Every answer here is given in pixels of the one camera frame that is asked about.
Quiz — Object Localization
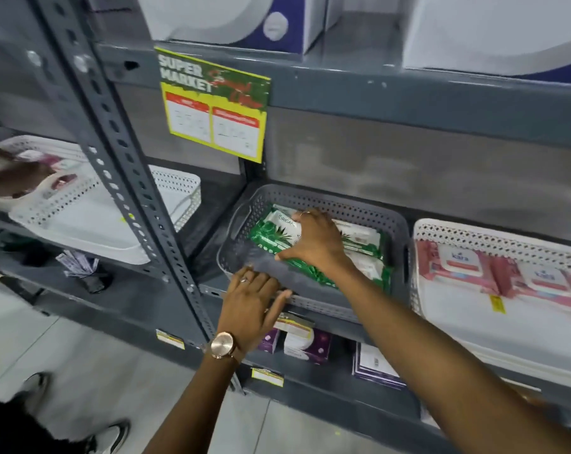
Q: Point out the person's right hand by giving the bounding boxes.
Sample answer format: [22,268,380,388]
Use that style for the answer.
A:
[274,209,357,280]

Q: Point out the person's left hand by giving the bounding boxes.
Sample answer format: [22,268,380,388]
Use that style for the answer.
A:
[217,267,294,356]

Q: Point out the grey perforated plastic basket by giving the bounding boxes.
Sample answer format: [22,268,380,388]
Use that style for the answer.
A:
[216,183,412,323]

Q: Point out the green wet wipes packet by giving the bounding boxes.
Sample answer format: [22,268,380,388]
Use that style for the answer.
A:
[333,218,386,259]
[347,249,393,294]
[248,204,343,290]

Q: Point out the person's right forearm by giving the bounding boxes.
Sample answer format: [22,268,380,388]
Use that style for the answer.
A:
[333,262,571,454]

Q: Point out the person's left forearm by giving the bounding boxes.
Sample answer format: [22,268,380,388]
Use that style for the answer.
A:
[143,347,247,454]

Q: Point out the yellow shelf price label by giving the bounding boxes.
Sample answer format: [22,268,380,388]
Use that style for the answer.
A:
[155,329,186,351]
[273,312,315,339]
[251,367,285,388]

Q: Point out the small purple box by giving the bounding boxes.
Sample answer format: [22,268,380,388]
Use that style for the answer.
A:
[259,328,282,354]

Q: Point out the rose gold wristwatch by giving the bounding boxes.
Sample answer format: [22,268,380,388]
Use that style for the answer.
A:
[204,331,242,363]

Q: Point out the flat purple and white box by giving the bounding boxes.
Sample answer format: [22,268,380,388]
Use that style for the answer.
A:
[352,342,407,391]

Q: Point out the black small item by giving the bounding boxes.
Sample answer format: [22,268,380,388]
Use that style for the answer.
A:
[77,273,114,294]

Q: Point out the striped small packet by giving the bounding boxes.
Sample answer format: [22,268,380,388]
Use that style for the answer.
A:
[55,250,100,278]

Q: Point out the white perforated plastic basket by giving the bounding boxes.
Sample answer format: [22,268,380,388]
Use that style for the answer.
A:
[0,135,202,266]

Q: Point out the pink wet wipes packet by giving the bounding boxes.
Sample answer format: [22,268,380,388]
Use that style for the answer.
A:
[492,256,571,318]
[415,239,502,296]

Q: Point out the yellow and green price sign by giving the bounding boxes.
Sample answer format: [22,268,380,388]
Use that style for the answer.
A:
[154,45,272,164]

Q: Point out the grey metal shelf rack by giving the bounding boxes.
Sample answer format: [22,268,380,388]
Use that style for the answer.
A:
[0,0,571,454]

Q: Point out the white shoe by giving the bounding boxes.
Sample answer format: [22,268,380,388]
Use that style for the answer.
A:
[17,371,52,413]
[83,420,131,454]

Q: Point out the pink and white packet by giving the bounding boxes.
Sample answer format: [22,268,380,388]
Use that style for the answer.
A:
[17,150,79,200]

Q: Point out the white perforated basket with sticker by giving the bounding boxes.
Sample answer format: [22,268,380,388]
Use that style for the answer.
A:
[410,218,571,394]

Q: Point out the black trousers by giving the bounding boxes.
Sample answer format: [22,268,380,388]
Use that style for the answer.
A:
[0,383,90,454]

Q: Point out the large white and blue carton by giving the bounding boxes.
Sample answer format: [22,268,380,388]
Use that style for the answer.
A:
[401,0,571,86]

